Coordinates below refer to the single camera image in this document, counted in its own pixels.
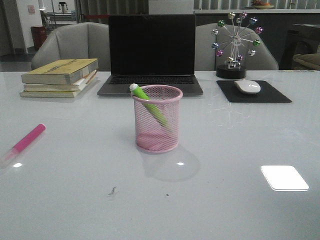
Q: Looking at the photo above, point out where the pink highlighter pen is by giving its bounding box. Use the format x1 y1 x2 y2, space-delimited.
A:
0 123 46 169

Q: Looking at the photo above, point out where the olive cushion at right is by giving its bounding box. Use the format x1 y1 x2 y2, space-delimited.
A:
292 53 320 71

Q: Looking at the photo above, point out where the middle cream book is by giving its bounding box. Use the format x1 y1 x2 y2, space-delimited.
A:
23 70 97 92

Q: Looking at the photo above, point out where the red trash bin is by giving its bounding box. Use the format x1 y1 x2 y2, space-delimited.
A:
31 25 47 50

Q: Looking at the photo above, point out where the pink mesh pen holder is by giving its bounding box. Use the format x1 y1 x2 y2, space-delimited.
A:
129 83 183 154

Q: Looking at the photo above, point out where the left grey armchair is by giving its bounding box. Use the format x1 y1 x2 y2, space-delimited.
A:
31 22 111 72

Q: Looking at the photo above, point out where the ferris wheel desk ornament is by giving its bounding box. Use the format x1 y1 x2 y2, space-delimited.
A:
211 11 261 79

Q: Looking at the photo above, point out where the fruit bowl on counter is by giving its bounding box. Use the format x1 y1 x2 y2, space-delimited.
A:
250 0 274 10

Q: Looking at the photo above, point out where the black mouse pad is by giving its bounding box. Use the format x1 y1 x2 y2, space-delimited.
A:
216 80 292 103

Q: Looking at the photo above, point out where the bottom cream book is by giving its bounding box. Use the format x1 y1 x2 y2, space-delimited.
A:
19 76 96 98

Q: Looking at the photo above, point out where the white box behind laptop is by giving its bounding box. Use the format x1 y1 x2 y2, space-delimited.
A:
148 0 194 15

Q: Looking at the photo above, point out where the top yellow book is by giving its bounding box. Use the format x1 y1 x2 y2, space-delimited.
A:
21 58 99 85

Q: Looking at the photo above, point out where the grey armchair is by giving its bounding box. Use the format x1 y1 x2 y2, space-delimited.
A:
194 23 279 71
31 22 111 72

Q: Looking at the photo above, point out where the green highlighter pen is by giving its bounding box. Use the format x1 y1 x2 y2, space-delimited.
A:
129 83 170 130

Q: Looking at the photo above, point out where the white computer mouse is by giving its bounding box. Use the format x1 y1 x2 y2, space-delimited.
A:
234 79 261 94

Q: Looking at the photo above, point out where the dark grey laptop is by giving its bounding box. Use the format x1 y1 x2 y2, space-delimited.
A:
97 14 203 98

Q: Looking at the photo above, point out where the cream book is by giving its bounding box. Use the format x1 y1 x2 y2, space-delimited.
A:
23 70 97 92
19 76 96 98

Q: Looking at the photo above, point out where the right grey armchair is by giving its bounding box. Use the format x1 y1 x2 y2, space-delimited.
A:
194 23 279 71

